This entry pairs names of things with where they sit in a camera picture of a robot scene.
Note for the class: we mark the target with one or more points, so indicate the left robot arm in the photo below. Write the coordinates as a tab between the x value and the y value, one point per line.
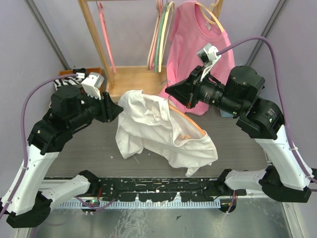
70	112

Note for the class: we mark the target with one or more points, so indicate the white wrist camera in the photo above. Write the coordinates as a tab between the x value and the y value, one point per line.
91	84
209	57

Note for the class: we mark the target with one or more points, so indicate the black rolled socks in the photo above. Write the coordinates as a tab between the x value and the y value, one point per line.
79	70

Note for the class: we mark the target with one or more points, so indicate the natural wood hanger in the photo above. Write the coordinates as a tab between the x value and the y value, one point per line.
211	13

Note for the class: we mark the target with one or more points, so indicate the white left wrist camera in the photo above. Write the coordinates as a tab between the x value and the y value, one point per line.
91	84

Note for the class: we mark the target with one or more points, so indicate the green hanger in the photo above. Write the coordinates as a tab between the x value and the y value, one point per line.
156	49

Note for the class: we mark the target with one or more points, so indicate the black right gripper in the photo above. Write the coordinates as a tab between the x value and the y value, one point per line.
187	91

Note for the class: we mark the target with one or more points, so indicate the black white striped shirt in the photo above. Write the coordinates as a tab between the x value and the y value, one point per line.
68	81

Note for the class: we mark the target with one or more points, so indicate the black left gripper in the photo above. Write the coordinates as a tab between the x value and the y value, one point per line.
109	110

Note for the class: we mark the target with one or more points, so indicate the yellow hanger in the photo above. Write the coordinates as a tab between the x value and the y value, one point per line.
167	16

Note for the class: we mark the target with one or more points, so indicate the light pink hanger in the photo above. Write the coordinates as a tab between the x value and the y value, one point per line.
151	55

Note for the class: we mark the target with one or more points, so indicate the pink t shirt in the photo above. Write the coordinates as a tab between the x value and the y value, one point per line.
190	32

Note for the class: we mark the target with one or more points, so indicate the white t shirt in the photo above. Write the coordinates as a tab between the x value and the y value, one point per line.
147	122

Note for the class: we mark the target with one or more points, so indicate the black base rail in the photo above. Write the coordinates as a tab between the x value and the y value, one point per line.
157	190

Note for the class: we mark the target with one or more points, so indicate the blue plastic basket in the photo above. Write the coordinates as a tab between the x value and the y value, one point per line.
224	114

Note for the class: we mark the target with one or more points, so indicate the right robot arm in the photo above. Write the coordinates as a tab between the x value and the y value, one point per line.
284	180

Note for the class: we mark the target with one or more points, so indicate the orange hanger with metal hook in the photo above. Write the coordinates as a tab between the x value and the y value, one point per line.
174	108

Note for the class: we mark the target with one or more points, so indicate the orange wooden organizer tray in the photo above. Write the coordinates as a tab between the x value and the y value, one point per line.
89	70

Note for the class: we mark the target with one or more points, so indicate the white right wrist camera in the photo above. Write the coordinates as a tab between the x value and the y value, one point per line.
209	57

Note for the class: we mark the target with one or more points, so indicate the wooden clothes rack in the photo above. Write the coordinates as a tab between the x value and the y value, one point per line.
124	78

